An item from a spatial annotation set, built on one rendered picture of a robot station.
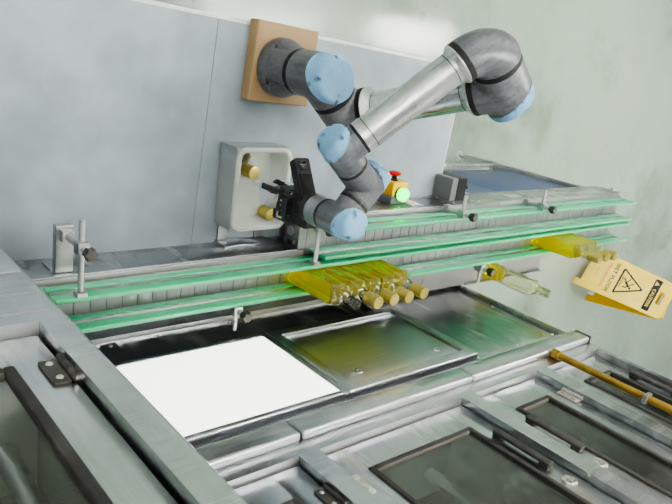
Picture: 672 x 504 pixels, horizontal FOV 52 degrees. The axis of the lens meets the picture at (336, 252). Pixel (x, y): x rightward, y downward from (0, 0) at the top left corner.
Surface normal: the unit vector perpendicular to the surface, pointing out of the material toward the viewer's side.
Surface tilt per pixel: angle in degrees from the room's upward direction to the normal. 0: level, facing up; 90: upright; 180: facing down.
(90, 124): 0
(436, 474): 90
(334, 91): 6
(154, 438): 90
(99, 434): 90
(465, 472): 90
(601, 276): 77
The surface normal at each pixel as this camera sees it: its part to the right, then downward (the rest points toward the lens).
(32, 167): 0.64, 0.31
